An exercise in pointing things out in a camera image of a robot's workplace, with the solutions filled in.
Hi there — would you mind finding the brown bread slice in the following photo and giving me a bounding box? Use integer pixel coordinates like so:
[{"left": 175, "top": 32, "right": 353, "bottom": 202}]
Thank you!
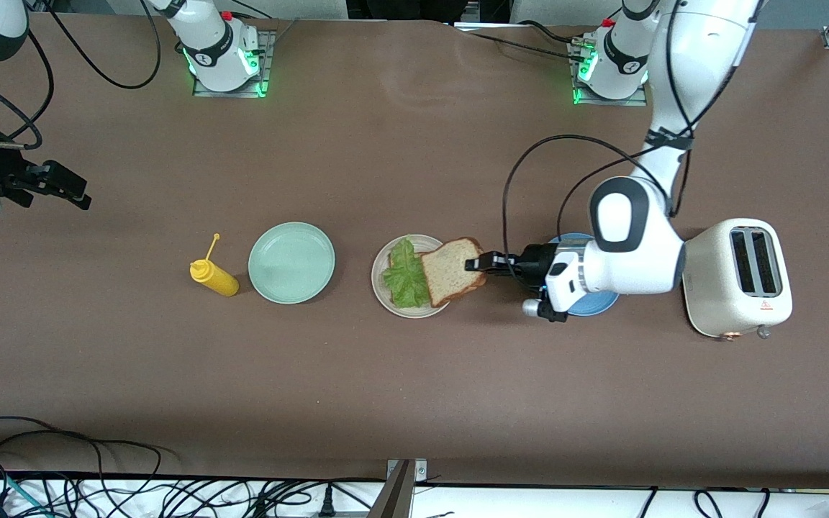
[{"left": 420, "top": 237, "right": 489, "bottom": 309}]

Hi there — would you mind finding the green lettuce leaf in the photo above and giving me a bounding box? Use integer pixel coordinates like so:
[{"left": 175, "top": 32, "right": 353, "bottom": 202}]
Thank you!
[{"left": 383, "top": 237, "right": 431, "bottom": 309}]

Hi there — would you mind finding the teal cable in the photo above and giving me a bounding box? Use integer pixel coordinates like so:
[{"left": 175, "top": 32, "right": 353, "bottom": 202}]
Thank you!
[{"left": 0, "top": 468, "right": 52, "bottom": 518}]

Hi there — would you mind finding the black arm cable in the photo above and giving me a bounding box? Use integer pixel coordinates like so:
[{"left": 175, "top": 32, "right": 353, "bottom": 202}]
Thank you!
[
  {"left": 502, "top": 0, "right": 761, "bottom": 260},
  {"left": 0, "top": 29, "right": 55, "bottom": 148},
  {"left": 44, "top": 0, "right": 163, "bottom": 91}
]

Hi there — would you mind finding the tangled black cable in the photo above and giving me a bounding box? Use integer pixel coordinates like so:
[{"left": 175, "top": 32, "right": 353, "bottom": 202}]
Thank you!
[{"left": 170, "top": 478, "right": 386, "bottom": 518}]

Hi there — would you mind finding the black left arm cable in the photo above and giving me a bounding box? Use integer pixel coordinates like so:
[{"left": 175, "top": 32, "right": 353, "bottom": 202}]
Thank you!
[{"left": 502, "top": 0, "right": 761, "bottom": 260}]

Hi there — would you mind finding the black cable on table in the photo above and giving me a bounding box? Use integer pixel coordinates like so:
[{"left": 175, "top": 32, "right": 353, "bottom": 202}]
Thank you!
[{"left": 458, "top": 20, "right": 588, "bottom": 60}]

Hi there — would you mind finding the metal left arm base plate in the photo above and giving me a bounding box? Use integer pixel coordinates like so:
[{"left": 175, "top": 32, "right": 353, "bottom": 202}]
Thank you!
[{"left": 569, "top": 36, "right": 649, "bottom": 107}]

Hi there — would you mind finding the blue plate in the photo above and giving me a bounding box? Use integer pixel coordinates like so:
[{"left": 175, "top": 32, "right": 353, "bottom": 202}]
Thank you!
[{"left": 548, "top": 232, "right": 620, "bottom": 317}]

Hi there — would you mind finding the yellow mustard squeeze bottle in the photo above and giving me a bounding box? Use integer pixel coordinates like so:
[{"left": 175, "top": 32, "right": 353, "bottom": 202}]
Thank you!
[{"left": 190, "top": 232, "right": 240, "bottom": 297}]

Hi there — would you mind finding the beige plate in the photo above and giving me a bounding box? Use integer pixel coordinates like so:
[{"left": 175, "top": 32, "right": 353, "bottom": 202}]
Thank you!
[{"left": 371, "top": 235, "right": 460, "bottom": 319}]

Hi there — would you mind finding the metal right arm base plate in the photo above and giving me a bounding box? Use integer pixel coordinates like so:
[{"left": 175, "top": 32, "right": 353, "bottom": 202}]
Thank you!
[{"left": 191, "top": 29, "right": 276, "bottom": 99}]

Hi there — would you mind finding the mint green plate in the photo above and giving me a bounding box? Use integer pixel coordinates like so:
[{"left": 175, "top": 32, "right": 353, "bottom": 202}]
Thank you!
[{"left": 248, "top": 222, "right": 336, "bottom": 305}]

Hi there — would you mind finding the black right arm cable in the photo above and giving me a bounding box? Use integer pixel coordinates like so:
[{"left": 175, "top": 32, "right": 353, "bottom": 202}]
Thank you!
[
  {"left": 0, "top": 29, "right": 55, "bottom": 148},
  {"left": 44, "top": 0, "right": 163, "bottom": 91}
]

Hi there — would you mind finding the long black floor cable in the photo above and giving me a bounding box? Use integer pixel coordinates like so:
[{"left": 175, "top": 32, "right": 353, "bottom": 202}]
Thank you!
[{"left": 0, "top": 416, "right": 171, "bottom": 518}]

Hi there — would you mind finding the white two-slot toaster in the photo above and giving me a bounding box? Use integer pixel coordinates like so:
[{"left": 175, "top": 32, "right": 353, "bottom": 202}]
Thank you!
[{"left": 681, "top": 218, "right": 794, "bottom": 340}]

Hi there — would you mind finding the metal table edge bracket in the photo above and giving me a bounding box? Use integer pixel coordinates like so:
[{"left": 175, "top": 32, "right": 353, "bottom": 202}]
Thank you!
[{"left": 368, "top": 458, "right": 428, "bottom": 518}]

